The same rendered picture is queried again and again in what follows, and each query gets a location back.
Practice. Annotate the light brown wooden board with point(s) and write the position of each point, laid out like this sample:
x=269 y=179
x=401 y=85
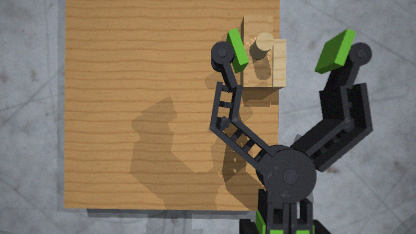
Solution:
x=139 y=94

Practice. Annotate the light wooden dowel pin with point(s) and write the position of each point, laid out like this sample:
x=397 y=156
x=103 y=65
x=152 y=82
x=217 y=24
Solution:
x=261 y=46

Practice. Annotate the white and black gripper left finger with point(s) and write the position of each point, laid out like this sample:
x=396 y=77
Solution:
x=247 y=227

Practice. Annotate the small wooden block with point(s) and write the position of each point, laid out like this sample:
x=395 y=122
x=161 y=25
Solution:
x=257 y=75

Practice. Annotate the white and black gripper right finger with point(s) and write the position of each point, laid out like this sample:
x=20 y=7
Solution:
x=319 y=228

